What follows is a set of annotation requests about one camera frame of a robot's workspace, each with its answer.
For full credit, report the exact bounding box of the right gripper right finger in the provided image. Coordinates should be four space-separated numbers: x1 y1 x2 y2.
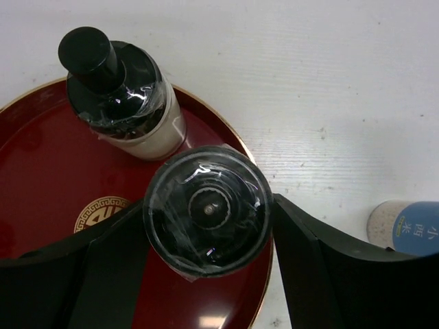
272 194 438 328

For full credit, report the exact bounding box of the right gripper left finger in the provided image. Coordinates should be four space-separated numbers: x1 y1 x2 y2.
1 201 150 328

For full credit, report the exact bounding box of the blue label silver cap bottle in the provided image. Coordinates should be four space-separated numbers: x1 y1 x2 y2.
366 200 438 256

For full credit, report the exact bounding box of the clear cap pepper grinder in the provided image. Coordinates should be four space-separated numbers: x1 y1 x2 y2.
143 144 274 282

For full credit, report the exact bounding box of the black knob salt grinder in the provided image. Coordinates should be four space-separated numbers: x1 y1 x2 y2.
58 27 187 160

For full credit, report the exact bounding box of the red round tray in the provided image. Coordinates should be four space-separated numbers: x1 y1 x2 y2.
1 80 273 328

